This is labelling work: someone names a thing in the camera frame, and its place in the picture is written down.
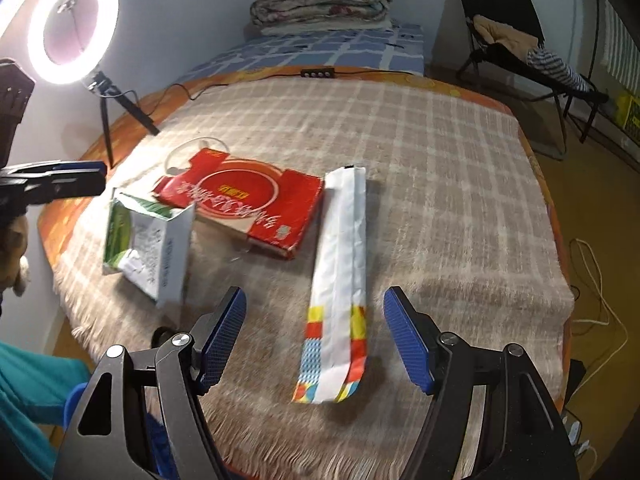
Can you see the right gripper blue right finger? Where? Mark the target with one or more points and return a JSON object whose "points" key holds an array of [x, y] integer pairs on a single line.
{"points": [[417, 340]]}

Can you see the blue checked bedsheet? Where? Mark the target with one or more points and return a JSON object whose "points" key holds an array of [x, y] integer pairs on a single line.
{"points": [[398, 48]]}

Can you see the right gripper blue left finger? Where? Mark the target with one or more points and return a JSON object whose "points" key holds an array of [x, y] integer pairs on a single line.
{"points": [[214, 335]]}

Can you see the power strip on floor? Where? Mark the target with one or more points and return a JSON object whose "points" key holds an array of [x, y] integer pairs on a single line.
{"points": [[573, 426]]}

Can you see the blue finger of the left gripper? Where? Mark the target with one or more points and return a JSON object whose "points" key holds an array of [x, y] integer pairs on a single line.
{"points": [[77, 179]]}

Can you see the beige checked blanket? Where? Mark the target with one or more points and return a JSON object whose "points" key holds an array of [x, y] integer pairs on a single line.
{"points": [[428, 191]]}

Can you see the long white colourful wrapper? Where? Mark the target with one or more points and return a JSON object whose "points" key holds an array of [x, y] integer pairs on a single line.
{"points": [[335, 348]]}

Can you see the ring light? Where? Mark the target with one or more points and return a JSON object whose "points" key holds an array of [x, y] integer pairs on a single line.
{"points": [[66, 39]]}

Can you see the left gloved hand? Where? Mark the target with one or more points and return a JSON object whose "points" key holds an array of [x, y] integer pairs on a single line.
{"points": [[14, 273]]}

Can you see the teal trouser leg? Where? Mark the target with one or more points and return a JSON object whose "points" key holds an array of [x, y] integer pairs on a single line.
{"points": [[34, 389]]}

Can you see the red cardboard box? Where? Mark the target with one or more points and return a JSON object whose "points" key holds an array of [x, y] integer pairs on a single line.
{"points": [[269, 206]]}

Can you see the clothes on chair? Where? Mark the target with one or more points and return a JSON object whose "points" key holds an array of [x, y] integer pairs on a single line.
{"points": [[509, 45]]}

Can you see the black folding chair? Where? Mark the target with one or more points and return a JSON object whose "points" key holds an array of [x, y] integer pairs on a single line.
{"points": [[521, 15]]}

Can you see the green white snack bag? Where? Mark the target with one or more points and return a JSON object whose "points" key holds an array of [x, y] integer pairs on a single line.
{"points": [[148, 243]]}

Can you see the blue plastic basket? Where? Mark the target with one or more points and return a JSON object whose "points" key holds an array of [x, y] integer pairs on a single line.
{"points": [[160, 449]]}

